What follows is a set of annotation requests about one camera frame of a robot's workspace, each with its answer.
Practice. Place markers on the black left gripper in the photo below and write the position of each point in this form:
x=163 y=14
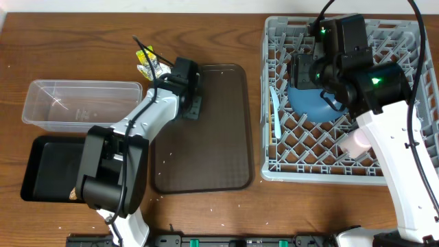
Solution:
x=193 y=107

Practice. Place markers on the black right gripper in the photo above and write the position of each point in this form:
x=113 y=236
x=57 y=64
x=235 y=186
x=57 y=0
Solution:
x=300 y=68

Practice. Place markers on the blue plate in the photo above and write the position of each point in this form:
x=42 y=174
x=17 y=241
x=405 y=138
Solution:
x=309 y=102

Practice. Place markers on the snack wrapper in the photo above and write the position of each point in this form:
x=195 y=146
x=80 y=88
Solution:
x=144 y=67

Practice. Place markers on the light blue plastic knife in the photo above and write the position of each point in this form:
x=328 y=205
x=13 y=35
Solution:
x=277 y=124

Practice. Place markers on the pink plastic cup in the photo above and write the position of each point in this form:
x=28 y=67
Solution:
x=355 y=144

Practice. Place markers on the brown mushroom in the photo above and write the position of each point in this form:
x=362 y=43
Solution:
x=72 y=195

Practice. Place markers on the white napkin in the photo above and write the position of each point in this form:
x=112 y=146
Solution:
x=166 y=70

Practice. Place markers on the wooden chopstick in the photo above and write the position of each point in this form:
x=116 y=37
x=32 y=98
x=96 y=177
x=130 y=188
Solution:
x=270 y=125

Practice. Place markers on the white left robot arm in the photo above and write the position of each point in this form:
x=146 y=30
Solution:
x=113 y=166

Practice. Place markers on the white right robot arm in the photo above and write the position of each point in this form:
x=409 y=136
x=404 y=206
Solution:
x=379 y=98

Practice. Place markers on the grey dishwasher rack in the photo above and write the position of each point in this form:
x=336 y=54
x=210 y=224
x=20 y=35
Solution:
x=308 y=152

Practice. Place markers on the brown serving tray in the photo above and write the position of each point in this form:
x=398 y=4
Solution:
x=213 y=152

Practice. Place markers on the clear plastic bin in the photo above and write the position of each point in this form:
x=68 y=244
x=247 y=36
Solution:
x=78 y=105

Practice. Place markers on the black bin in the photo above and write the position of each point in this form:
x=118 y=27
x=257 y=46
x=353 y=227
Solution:
x=52 y=169

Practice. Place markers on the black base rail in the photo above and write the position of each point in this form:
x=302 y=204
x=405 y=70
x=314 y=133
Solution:
x=178 y=241

